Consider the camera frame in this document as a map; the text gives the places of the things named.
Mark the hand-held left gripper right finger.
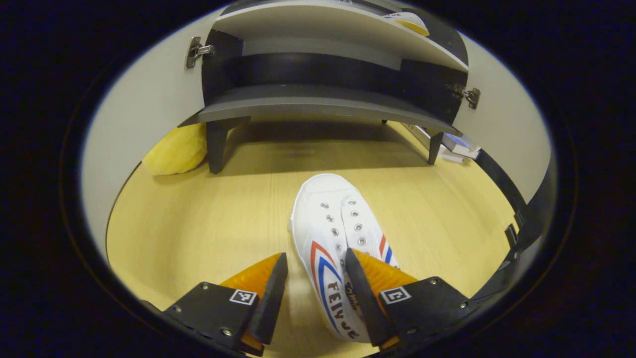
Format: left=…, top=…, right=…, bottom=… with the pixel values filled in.
left=344, top=248, right=480, bottom=351

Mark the white and grey shoe cabinet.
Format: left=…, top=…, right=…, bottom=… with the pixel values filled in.
left=179, top=0, right=470, bottom=175

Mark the yellow plush toy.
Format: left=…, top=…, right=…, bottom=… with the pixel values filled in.
left=142, top=123, right=208, bottom=176

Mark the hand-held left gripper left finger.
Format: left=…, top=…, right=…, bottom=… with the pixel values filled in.
left=142, top=252, right=289, bottom=356

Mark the white striped canvas shoe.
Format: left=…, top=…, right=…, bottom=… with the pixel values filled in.
left=383, top=11, right=430, bottom=36
left=288, top=173, right=400, bottom=344

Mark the blue and white box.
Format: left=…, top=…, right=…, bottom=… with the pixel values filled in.
left=405, top=124, right=481, bottom=164

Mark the white cabinet door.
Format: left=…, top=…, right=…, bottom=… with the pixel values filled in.
left=452, top=32, right=552, bottom=204
left=81, top=7, right=222, bottom=264

